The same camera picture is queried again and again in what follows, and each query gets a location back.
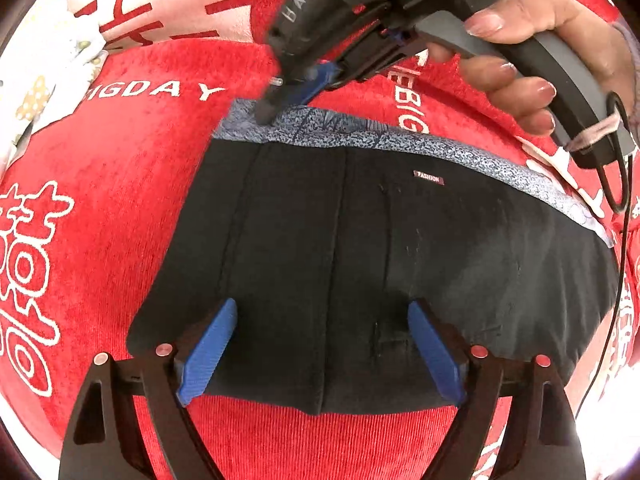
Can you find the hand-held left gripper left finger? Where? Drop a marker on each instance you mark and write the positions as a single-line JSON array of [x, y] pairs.
[[209, 355]]

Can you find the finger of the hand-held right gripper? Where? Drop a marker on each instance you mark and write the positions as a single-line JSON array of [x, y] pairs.
[[295, 45], [320, 80]]

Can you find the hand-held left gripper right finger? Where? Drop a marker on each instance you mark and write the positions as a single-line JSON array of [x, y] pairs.
[[434, 355]]

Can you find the black pants with blue waistband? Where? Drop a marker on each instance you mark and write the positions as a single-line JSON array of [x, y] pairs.
[[300, 235]]

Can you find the person's right forearm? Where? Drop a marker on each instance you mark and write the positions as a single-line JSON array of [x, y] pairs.
[[632, 60]]

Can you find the person's right hand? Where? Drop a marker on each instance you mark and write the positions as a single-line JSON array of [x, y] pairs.
[[575, 15]]

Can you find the red printed sofa cover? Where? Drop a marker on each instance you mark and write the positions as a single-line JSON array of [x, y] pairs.
[[125, 160]]

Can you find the white patterned cloth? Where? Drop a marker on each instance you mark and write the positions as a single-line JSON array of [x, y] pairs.
[[47, 65]]

